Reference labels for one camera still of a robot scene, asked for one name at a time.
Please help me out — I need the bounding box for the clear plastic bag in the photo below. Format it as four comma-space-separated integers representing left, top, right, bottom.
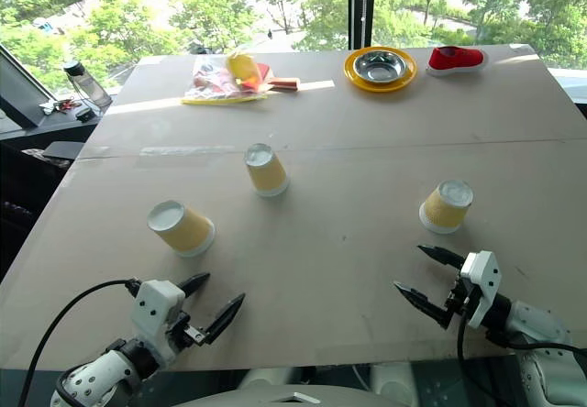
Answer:
180, 52, 272, 106

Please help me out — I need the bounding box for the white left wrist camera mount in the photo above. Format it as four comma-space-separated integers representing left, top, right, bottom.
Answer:
129, 279, 187, 368

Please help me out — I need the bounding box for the yellow paper cup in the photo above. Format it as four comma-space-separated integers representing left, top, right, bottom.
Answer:
244, 142, 291, 198
146, 199, 216, 259
417, 179, 474, 236

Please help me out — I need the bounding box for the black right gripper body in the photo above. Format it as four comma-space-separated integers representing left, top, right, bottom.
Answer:
442, 270, 481, 318

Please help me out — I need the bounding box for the dark window frame post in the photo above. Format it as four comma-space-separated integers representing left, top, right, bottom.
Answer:
348, 0, 378, 51

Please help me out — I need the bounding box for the black side ledge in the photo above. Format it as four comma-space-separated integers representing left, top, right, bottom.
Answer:
0, 102, 112, 143

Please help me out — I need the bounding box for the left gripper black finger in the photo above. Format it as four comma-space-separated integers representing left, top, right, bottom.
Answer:
203, 292, 247, 346
176, 272, 212, 299

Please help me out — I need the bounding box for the yellow plastic plate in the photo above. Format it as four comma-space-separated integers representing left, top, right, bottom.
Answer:
343, 46, 419, 94

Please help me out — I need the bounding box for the clear water bottle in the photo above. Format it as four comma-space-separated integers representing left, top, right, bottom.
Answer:
62, 60, 114, 110

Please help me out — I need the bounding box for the bunch of keys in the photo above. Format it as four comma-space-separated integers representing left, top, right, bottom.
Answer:
39, 98, 84, 116

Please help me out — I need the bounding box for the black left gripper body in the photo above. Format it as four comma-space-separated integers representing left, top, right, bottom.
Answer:
166, 310, 207, 351

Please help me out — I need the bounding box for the dark flat pad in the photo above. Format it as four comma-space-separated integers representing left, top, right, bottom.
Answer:
42, 140, 86, 160

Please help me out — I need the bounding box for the yellow toy in bag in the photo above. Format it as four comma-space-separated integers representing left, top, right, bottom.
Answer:
225, 51, 263, 88

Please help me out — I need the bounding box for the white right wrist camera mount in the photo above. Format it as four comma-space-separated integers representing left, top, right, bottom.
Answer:
459, 250, 502, 331

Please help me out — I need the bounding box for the red canvas shoe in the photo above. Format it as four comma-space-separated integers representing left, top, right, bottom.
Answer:
425, 45, 489, 79

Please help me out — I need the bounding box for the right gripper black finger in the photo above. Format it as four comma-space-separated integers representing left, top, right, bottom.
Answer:
393, 280, 456, 331
415, 244, 464, 271

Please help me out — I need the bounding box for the silver robot torso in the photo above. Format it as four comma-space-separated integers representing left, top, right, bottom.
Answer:
172, 380, 382, 407

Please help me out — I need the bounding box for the red table tennis paddle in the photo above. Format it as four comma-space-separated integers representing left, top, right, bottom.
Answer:
253, 62, 302, 94

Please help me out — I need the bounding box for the stainless steel bowl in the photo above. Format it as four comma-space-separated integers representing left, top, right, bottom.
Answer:
353, 49, 409, 86

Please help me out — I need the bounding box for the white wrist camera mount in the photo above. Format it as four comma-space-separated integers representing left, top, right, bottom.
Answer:
129, 279, 187, 368
459, 250, 502, 331

